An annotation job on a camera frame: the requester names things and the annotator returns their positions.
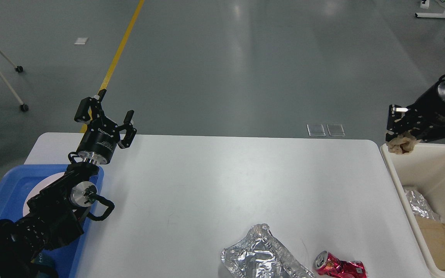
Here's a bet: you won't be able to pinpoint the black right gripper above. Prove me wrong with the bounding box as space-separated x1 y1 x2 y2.
385 80 445 142

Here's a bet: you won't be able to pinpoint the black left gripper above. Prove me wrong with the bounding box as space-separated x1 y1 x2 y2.
74 89 137 165

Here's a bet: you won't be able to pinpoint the brown paper ball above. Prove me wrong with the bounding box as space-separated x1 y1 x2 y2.
386 131 421 154

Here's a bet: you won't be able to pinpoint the aluminium foil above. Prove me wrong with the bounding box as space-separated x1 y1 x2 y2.
403 186 440 222
221 223 315 278

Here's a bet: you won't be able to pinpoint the pink plate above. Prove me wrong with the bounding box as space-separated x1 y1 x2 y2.
22 172 64 216

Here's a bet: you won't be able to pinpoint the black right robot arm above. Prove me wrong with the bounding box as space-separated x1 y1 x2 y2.
385 74 445 142

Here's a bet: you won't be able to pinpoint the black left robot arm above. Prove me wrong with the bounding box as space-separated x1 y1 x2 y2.
0 88 137 278

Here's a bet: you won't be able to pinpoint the beige plastic bin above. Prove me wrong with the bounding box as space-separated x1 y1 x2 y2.
380 144 445 278

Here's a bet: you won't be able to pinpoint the clear floor plates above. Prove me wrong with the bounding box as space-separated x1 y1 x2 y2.
307 124 346 137

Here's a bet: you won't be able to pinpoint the blue plastic tray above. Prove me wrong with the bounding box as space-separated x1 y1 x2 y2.
0 164 91 278

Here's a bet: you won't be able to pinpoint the crushed red can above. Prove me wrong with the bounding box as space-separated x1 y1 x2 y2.
313 251 369 278

